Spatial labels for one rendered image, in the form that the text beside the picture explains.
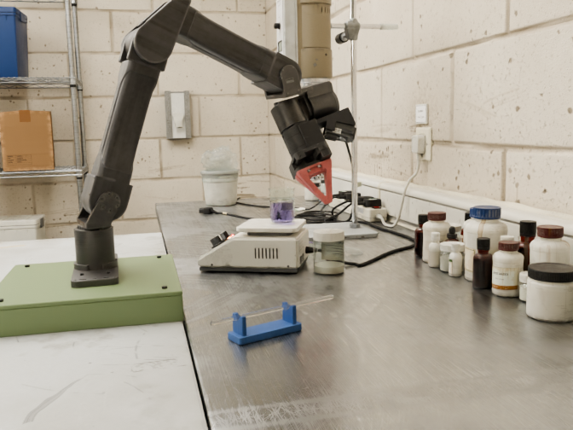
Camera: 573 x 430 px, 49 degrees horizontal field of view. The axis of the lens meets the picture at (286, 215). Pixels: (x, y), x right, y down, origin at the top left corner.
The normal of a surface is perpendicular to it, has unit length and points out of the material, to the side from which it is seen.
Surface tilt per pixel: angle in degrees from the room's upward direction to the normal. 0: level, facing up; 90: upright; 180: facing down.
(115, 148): 84
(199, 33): 97
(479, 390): 0
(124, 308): 90
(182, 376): 0
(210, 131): 90
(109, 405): 0
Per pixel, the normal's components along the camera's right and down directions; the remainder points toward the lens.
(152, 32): 0.47, 0.11
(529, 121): -0.97, 0.05
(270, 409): -0.02, -0.99
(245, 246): -0.19, 0.15
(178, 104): 0.23, 0.13
